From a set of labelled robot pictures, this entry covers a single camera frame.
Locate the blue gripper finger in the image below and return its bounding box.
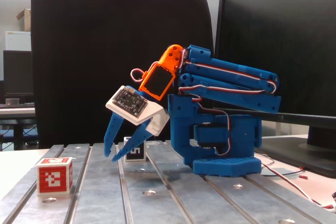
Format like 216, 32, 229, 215
111, 122, 153, 162
103, 113, 127, 159

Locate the orange gripper housing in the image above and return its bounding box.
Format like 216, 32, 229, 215
139, 44, 184, 101

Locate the black office chair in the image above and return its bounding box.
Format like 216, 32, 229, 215
30, 0, 215, 149

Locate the dark background keyboard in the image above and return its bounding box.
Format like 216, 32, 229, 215
0, 102, 36, 109

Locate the black cube with white marker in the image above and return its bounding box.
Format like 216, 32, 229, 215
123, 136, 147, 162

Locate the pink white wire loop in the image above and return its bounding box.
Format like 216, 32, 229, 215
130, 68, 146, 82

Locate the blue robot arm with base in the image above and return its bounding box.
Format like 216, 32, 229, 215
167, 44, 282, 178

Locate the aluminium slotted base plate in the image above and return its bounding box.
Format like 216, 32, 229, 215
0, 140, 336, 224

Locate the grey background desk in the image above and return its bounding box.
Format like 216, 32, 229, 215
0, 107, 37, 151

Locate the black monitor with stand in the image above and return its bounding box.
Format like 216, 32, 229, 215
212, 0, 336, 179

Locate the red white servo cable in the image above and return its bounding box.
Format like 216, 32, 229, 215
181, 84, 233, 156
178, 60, 279, 96

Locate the red white cable on table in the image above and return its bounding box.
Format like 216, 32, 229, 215
258, 154, 336, 209

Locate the brown cardboard box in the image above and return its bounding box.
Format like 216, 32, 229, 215
15, 8, 32, 31

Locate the white cabinet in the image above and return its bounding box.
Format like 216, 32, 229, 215
5, 30, 32, 51

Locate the red cube with white marker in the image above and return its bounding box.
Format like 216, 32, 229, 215
36, 157, 74, 196

